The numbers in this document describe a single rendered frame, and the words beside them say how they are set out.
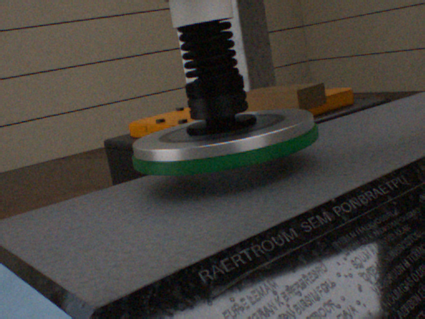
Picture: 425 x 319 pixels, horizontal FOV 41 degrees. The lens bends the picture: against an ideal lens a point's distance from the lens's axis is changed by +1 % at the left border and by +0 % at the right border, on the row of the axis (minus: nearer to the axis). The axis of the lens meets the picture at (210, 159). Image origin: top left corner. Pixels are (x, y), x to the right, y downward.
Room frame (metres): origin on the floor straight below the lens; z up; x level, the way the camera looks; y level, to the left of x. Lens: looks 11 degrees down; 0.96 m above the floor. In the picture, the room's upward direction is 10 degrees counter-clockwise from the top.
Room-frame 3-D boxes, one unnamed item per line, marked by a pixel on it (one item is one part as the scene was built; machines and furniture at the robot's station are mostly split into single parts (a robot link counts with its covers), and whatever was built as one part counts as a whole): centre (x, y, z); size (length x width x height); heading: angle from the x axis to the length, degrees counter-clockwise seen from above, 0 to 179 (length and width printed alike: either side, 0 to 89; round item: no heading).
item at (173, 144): (0.65, -0.02, 0.86); 0.21 x 0.21 x 0.01
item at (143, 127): (1.58, -0.10, 0.76); 0.49 x 0.49 x 0.05; 32
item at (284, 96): (1.34, -0.19, 0.81); 0.20 x 0.10 x 0.05; 40
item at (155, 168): (0.65, -0.02, 0.85); 0.22 x 0.22 x 0.04
